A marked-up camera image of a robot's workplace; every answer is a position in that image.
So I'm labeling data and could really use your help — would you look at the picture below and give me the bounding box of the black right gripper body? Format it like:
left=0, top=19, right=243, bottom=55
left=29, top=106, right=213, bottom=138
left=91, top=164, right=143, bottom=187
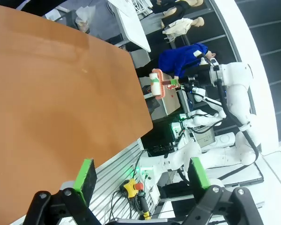
left=189, top=65, right=212, bottom=88

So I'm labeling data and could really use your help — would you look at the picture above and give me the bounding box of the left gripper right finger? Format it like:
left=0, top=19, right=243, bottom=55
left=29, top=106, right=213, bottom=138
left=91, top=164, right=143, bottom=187
left=182, top=157, right=264, bottom=225

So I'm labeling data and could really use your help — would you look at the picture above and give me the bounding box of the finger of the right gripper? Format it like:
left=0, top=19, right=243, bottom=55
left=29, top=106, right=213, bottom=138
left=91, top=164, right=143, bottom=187
left=170, top=77, right=191, bottom=86

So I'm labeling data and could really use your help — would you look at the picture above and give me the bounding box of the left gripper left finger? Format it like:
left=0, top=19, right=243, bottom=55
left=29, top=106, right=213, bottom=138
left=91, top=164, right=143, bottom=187
left=24, top=158, right=102, bottom=225

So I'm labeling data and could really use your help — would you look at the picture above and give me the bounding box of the person in blue jacket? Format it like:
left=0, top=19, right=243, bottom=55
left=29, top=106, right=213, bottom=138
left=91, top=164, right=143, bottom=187
left=158, top=43, right=216, bottom=80

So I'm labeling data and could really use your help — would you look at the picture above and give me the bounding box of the large cardboard box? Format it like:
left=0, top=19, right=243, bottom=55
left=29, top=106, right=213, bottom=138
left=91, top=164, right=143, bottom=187
left=161, top=90, right=182, bottom=116

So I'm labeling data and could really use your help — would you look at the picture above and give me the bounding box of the yellow emergency stop button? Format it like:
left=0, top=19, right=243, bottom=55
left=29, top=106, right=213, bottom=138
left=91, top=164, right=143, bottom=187
left=123, top=178, right=144, bottom=199

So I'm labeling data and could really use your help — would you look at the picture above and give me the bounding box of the figure in white jacket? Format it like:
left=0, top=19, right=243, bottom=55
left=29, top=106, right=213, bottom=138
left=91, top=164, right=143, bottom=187
left=162, top=16, right=205, bottom=42

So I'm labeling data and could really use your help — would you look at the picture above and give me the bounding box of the white side table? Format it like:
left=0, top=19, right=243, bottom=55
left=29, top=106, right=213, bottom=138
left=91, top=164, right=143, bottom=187
left=107, top=0, right=152, bottom=53

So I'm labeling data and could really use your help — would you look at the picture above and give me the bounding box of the figure in black coat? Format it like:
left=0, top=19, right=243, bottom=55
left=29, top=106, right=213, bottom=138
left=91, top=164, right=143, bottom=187
left=151, top=0, right=205, bottom=21

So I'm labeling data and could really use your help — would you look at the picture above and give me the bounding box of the clear plastic bag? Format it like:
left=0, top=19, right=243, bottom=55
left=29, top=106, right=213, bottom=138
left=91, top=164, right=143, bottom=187
left=75, top=5, right=96, bottom=33

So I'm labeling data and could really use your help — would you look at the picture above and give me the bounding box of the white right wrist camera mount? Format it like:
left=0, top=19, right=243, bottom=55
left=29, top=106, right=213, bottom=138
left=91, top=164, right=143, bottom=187
left=192, top=50, right=208, bottom=67

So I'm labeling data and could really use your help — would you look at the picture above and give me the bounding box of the black braided cable sleeve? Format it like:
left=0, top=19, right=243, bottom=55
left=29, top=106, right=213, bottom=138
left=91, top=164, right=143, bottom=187
left=214, top=78, right=261, bottom=174

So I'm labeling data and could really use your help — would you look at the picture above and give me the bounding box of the black cable bundle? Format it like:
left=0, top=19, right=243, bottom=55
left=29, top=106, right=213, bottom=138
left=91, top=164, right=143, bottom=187
left=109, top=189, right=141, bottom=222

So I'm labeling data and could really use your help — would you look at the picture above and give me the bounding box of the yellow black handle tool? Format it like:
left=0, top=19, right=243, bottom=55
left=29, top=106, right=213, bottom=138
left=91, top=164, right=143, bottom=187
left=140, top=196, right=152, bottom=220

